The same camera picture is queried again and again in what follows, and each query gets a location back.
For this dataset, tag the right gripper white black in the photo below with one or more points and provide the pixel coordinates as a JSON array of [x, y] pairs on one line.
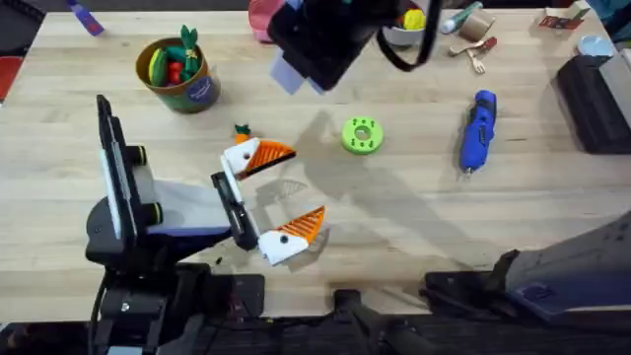
[[288, 74]]

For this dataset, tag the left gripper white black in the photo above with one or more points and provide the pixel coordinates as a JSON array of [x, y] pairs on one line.
[[189, 207]]

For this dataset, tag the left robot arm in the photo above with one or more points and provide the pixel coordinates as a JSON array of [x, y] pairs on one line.
[[116, 244]]

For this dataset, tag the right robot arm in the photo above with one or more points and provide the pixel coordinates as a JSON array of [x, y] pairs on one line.
[[567, 268]]

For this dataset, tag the blue electric screwdriver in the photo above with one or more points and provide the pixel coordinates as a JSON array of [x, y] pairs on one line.
[[477, 133]]

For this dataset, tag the pink container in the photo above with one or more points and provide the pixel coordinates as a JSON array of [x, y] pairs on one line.
[[259, 20]]

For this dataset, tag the small felt carrot toy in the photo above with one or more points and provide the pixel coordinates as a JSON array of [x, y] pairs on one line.
[[242, 134]]

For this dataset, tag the green disc with holes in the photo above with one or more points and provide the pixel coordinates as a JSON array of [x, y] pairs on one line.
[[352, 140]]

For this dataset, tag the brown tub with felt toys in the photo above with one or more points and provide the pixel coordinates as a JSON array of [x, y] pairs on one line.
[[185, 81]]

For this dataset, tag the grey bowl with yellow toy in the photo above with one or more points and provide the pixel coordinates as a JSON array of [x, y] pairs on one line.
[[411, 29]]

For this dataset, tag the left wrist black upright plate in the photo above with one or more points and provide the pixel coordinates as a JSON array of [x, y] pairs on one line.
[[116, 167]]

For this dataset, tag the white green tube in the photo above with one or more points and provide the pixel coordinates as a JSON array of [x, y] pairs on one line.
[[461, 17]]

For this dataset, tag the wooden fork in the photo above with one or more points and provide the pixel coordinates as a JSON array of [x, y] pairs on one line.
[[476, 64]]

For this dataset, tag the cardboard roll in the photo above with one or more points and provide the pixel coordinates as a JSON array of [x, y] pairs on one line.
[[475, 25]]

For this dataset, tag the purple marker pen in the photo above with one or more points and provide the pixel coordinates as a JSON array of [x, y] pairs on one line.
[[88, 19]]

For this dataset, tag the cardboard box with red card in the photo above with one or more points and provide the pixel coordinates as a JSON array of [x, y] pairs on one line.
[[562, 17]]

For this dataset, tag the red flat object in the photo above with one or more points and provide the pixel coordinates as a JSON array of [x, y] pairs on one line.
[[7, 74]]

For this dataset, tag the black box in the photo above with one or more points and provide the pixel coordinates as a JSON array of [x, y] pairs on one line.
[[586, 108]]

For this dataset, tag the pale blue tape roll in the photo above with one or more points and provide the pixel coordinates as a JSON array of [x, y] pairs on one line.
[[594, 46]]

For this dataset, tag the grey box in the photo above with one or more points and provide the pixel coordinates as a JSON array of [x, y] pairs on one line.
[[618, 84]]

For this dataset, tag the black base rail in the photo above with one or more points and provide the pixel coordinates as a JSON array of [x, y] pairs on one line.
[[305, 340]]

